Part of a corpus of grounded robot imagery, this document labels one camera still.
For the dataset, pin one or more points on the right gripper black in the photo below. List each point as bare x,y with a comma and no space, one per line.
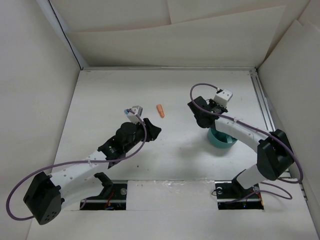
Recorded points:
213,103

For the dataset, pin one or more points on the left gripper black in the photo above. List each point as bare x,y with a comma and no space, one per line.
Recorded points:
152,131

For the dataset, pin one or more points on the orange correction tape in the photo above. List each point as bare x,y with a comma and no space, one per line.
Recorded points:
160,110

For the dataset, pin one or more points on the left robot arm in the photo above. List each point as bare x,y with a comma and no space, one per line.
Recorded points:
48,194

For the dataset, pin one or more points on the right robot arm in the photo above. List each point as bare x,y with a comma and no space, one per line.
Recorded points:
274,154

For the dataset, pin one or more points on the teal round organizer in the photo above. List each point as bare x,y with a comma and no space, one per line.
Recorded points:
220,140

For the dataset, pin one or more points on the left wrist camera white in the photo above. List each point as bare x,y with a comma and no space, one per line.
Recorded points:
135,112

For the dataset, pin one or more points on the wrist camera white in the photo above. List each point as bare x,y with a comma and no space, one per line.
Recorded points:
135,112
222,97

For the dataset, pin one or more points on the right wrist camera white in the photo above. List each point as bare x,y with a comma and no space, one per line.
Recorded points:
222,97

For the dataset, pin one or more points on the aluminium rail right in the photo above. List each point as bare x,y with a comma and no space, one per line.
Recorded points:
262,100

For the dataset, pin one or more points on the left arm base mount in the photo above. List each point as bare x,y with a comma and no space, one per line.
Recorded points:
116,200

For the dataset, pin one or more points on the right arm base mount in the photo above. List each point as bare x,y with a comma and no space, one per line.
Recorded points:
231,198

